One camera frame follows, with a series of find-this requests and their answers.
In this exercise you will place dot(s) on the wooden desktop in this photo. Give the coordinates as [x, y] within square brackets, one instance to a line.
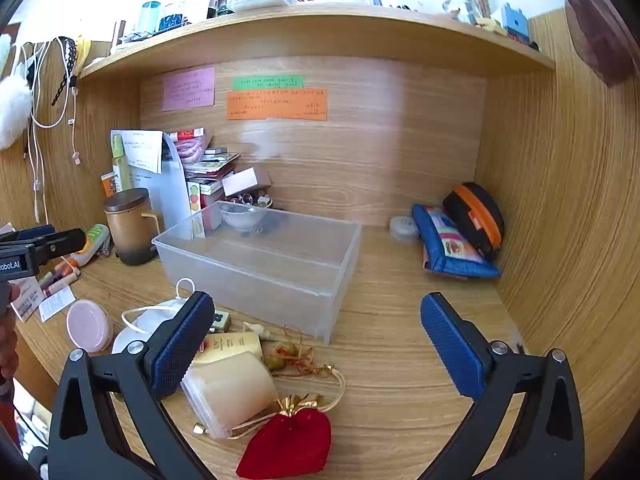
[390, 320]

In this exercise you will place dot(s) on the orange green white tube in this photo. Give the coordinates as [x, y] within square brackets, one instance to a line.
[92, 242]

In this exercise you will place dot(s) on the teal jar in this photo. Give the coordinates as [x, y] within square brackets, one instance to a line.
[148, 17]

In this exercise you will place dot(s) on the white face mask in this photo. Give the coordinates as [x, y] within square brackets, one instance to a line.
[142, 322]

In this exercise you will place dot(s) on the pink paper note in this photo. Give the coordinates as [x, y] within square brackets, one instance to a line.
[187, 89]

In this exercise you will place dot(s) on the white fluffy toy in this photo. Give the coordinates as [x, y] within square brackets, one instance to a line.
[12, 100]

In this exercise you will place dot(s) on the blue patterned jar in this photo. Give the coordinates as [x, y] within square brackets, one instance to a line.
[172, 19]

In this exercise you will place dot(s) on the black orange zip case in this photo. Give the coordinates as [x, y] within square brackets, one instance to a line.
[480, 210]

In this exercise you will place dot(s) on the maroon hanging object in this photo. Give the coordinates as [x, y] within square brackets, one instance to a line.
[595, 25]

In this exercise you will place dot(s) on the green spray bottle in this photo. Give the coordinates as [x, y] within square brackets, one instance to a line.
[121, 165]

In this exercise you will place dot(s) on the person's left hand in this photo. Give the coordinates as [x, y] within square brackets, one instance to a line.
[7, 345]

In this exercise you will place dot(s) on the clear glass jar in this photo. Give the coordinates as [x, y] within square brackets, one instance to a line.
[470, 2]

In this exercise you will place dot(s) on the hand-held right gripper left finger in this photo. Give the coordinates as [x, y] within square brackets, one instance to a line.
[182, 345]

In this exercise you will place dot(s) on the pink round case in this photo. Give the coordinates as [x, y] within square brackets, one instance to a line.
[87, 325]

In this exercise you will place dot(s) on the orange marker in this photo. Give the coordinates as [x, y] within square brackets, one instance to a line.
[65, 265]

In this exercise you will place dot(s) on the red velvet pouch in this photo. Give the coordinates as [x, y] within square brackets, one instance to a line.
[290, 440]

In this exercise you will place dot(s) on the small white figurine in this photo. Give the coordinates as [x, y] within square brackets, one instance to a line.
[254, 330]

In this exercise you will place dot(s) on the green paper note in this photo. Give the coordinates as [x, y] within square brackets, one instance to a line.
[267, 82]

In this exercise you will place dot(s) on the white cardboard box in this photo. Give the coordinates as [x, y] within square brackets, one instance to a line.
[245, 181]

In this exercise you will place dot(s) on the wooden shelf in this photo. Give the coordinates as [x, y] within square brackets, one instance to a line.
[320, 35]

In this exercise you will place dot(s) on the fruit print box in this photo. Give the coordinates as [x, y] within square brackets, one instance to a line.
[194, 205]

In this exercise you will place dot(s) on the handwritten white paper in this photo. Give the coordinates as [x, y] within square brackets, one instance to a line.
[142, 152]

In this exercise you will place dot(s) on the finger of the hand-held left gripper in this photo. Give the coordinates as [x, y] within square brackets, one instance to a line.
[60, 242]
[30, 233]

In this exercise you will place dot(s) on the green dotted mahjong tile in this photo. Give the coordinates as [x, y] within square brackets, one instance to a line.
[221, 319]

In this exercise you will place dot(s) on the cream translucent container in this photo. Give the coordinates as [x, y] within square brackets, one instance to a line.
[235, 390]

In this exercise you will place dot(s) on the black headband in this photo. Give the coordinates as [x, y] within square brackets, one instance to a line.
[64, 70]

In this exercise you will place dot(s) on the white printed leaflet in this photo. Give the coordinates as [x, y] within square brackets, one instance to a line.
[56, 306]

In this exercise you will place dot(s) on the blue patterned pouch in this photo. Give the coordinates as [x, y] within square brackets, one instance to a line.
[450, 245]

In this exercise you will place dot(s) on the stack of books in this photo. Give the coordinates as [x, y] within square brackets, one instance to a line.
[210, 165]

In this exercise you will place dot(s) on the brown ceramic mug with lid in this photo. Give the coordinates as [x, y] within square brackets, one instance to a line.
[127, 230]

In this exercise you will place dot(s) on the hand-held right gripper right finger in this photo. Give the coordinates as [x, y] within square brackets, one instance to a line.
[450, 345]

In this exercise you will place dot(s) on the clear plastic storage box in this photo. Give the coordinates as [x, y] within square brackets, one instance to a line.
[280, 270]

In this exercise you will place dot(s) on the small printed card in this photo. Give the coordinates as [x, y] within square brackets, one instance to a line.
[27, 300]

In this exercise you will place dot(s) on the orange paper note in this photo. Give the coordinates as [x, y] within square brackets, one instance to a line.
[277, 105]

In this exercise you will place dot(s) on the gold sunscreen bottle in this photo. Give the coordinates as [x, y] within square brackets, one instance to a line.
[235, 347]

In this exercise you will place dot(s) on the white bowl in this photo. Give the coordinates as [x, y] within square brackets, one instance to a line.
[240, 217]

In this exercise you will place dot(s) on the yellow headband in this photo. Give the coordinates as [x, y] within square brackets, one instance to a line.
[84, 52]

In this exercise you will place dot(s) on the blue plastic item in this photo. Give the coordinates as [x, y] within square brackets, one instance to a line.
[515, 22]

